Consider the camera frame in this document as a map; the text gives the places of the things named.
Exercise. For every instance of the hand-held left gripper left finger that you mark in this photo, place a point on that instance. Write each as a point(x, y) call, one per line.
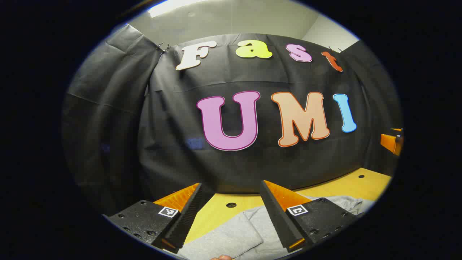
point(191, 216)

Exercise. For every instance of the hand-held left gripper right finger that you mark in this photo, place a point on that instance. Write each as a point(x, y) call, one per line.
point(278, 216)

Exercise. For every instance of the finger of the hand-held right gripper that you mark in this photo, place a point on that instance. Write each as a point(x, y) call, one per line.
point(389, 142)

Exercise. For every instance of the grey sweatshirt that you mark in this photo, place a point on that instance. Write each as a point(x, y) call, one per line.
point(231, 234)

